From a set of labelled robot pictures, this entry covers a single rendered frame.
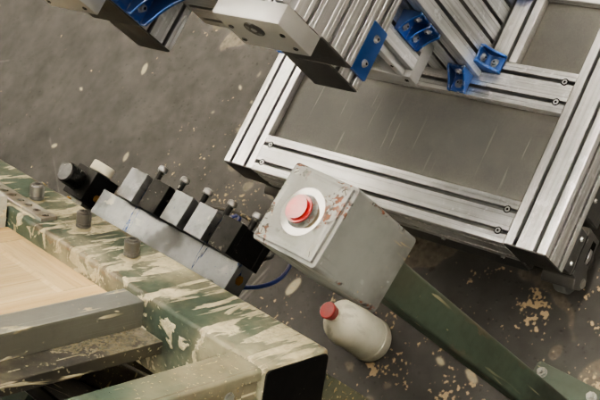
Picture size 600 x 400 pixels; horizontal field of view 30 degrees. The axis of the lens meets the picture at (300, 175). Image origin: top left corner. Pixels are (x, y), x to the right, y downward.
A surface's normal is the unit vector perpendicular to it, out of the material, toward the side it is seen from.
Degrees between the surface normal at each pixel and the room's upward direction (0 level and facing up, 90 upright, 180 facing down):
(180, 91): 0
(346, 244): 90
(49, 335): 90
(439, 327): 90
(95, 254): 56
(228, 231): 0
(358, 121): 0
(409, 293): 90
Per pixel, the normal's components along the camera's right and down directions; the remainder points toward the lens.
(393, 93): -0.52, -0.44
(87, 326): 0.69, 0.30
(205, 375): 0.14, -0.95
